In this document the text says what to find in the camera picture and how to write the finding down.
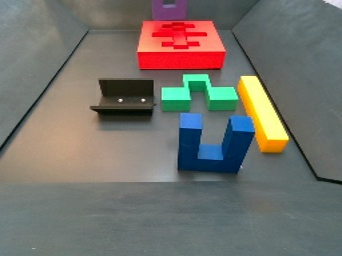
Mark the purple U-shaped block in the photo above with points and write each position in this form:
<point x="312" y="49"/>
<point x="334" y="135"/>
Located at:
<point x="172" y="11"/>

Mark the blue U-shaped block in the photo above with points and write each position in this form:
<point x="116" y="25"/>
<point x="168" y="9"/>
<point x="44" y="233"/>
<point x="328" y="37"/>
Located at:
<point x="222" y="158"/>

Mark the black angle bracket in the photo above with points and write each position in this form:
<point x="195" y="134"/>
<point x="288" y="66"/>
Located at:
<point x="125" y="96"/>

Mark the green stepped block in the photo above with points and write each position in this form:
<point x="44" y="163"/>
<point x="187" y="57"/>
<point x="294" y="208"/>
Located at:
<point x="220" y="97"/>

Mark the yellow long bar block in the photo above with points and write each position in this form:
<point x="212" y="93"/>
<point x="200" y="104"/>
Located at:
<point x="270" y="132"/>

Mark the red slotted board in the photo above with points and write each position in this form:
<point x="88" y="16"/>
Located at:
<point x="179" y="45"/>

